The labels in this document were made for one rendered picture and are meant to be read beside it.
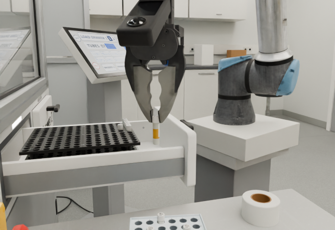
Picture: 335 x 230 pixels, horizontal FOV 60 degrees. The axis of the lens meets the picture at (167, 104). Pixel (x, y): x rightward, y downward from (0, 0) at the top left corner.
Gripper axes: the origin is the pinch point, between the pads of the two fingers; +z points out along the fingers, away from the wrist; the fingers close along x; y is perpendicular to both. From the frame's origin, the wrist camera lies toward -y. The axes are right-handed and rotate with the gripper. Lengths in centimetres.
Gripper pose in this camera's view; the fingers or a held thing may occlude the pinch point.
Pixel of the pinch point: (155, 115)
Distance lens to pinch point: 45.7
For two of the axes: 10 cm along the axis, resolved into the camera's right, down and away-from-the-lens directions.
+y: 1.8, -1.7, 9.7
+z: 0.0, 9.8, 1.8
